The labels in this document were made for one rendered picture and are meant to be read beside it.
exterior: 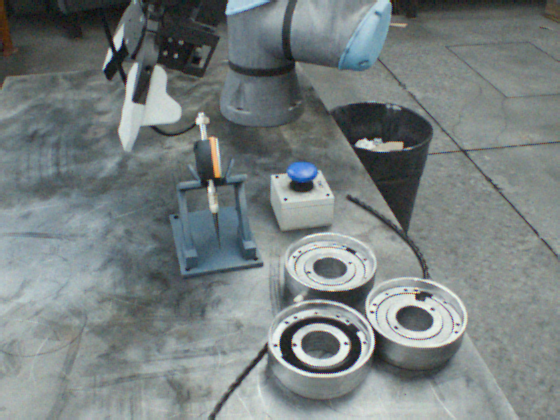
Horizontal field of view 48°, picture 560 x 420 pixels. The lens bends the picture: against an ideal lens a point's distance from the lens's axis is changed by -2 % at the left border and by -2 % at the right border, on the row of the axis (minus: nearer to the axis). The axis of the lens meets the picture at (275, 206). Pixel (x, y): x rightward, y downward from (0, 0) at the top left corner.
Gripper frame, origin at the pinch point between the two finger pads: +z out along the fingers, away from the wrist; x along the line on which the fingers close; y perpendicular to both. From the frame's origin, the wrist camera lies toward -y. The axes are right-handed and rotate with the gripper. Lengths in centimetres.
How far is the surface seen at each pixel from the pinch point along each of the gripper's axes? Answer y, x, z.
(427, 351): 26.5, -33.6, -0.8
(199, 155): 10.7, -3.7, 1.1
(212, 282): 14.0, -13.8, 11.8
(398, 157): 101, 59, 30
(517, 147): 205, 107, 39
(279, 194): 23.3, -4.2, 4.4
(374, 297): 26.1, -24.7, 1.3
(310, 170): 26.1, -3.8, 0.2
